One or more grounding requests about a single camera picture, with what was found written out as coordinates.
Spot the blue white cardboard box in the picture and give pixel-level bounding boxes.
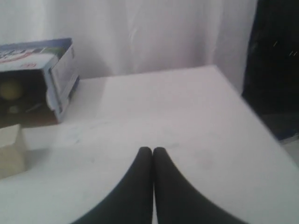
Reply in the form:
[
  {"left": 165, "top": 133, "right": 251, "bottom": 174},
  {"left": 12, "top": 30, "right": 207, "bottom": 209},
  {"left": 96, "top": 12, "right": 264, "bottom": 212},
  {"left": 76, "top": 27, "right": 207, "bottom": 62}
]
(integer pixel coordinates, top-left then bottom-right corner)
[{"left": 0, "top": 38, "right": 80, "bottom": 127}]

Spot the yellow tennis ball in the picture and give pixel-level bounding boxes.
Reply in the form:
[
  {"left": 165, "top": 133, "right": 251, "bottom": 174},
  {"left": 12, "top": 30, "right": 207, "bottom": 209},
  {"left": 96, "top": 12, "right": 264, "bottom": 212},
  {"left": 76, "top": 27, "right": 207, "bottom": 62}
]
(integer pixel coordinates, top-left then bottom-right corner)
[{"left": 0, "top": 79, "right": 24, "bottom": 101}]

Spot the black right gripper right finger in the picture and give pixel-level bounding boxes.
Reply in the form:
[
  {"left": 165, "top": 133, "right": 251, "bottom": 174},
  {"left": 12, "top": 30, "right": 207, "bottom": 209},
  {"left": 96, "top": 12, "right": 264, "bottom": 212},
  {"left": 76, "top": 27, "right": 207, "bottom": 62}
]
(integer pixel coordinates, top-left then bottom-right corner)
[{"left": 153, "top": 147, "right": 234, "bottom": 224}]

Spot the dark object beside table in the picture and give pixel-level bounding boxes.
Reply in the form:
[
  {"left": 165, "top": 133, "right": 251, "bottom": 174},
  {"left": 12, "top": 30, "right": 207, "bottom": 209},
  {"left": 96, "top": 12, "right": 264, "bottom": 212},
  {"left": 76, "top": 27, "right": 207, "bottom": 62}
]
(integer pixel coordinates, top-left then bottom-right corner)
[{"left": 242, "top": 0, "right": 299, "bottom": 140}]

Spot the light wooden cube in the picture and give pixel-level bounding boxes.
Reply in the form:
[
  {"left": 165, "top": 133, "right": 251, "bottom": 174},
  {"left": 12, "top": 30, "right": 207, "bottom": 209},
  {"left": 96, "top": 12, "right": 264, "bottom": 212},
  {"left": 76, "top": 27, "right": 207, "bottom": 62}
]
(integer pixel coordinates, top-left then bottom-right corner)
[{"left": 0, "top": 124, "right": 27, "bottom": 179}]

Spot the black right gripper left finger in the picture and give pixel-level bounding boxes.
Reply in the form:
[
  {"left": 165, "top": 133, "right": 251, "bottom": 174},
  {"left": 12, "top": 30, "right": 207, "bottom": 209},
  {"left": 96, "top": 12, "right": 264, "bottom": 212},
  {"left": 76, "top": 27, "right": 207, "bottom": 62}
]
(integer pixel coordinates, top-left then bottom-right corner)
[{"left": 74, "top": 147, "right": 153, "bottom": 224}]

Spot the white backdrop curtain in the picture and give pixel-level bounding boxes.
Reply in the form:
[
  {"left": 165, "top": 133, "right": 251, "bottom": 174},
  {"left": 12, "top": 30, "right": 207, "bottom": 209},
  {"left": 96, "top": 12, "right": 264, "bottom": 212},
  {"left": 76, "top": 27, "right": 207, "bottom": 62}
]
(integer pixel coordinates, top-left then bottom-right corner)
[{"left": 0, "top": 0, "right": 256, "bottom": 85}]

